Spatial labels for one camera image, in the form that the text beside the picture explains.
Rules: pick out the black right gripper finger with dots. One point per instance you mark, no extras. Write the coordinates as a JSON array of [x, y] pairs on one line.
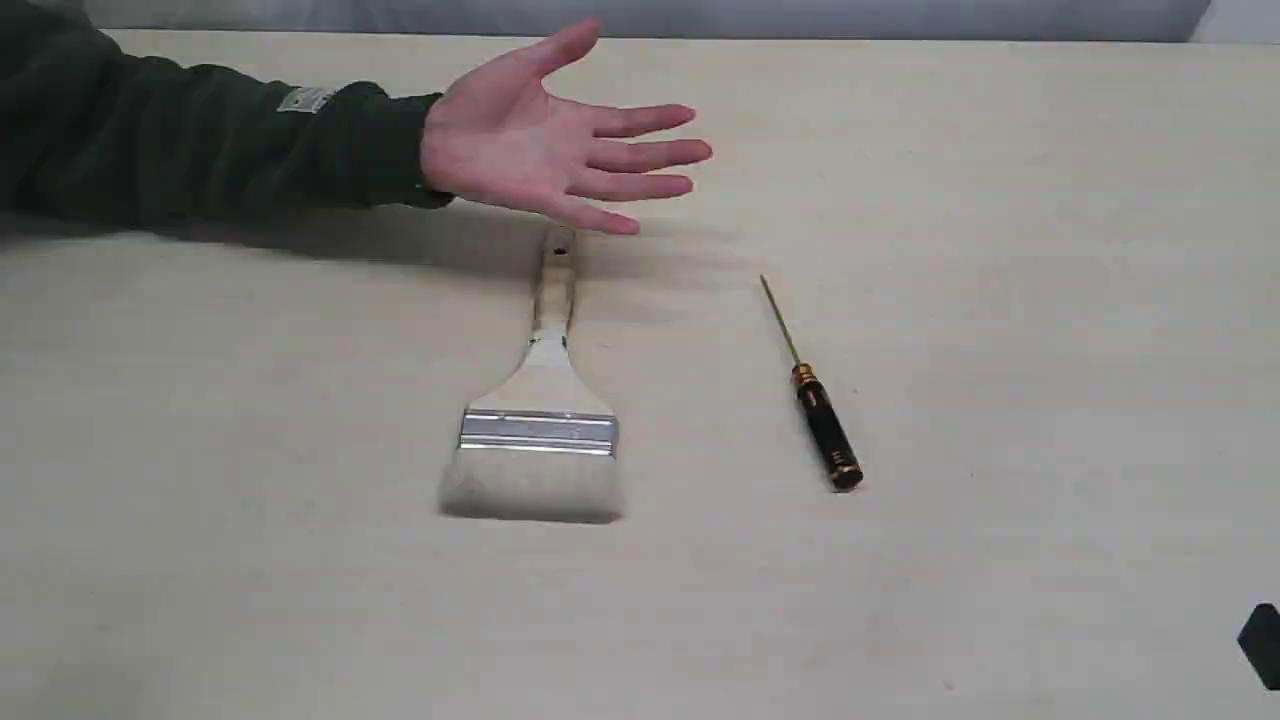
[[1259, 641]]

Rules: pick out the wide wooden paint brush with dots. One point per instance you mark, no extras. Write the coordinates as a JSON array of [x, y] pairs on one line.
[[540, 446]]

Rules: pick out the dark green sleeved forearm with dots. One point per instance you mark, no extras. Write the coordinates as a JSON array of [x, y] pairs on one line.
[[92, 134]]

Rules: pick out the open bare human hand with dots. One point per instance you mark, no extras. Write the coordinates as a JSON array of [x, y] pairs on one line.
[[497, 136]]

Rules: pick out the black gold precision screwdriver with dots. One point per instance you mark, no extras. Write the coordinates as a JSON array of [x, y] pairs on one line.
[[829, 438]]

